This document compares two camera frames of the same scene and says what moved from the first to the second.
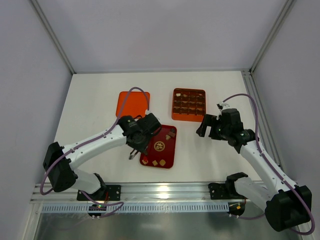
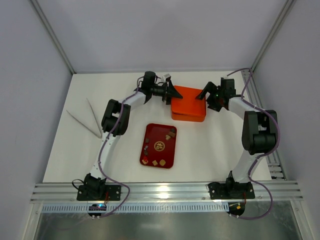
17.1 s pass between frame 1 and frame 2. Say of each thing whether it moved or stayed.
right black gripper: moved
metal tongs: moved
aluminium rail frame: stayed
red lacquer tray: stayed
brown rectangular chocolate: stayed
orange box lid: moved
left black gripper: moved
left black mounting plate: stayed
